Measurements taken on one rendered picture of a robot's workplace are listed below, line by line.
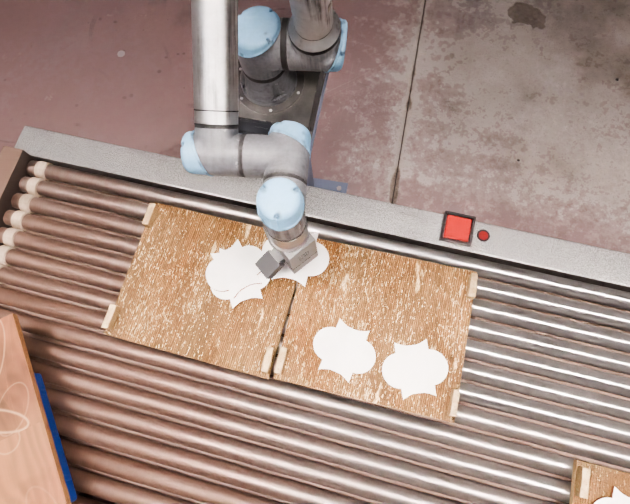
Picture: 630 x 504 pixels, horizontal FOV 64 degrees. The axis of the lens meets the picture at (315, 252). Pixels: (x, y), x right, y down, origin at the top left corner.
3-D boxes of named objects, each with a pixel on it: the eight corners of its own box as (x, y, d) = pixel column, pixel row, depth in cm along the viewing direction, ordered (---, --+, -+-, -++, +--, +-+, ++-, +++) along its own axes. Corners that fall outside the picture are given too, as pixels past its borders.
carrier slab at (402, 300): (310, 238, 127) (309, 236, 125) (475, 273, 122) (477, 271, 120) (274, 378, 117) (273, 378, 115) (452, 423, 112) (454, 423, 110)
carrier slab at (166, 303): (156, 204, 132) (154, 201, 130) (308, 240, 127) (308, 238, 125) (106, 334, 122) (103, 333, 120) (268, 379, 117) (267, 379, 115)
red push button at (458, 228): (446, 216, 127) (447, 214, 126) (470, 221, 126) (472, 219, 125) (442, 238, 125) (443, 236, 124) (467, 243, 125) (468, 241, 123)
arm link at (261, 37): (242, 37, 128) (230, -1, 115) (295, 39, 127) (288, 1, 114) (236, 80, 126) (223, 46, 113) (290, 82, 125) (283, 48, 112)
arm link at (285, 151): (246, 115, 87) (238, 173, 84) (311, 118, 86) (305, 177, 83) (254, 139, 94) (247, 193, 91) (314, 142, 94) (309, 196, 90)
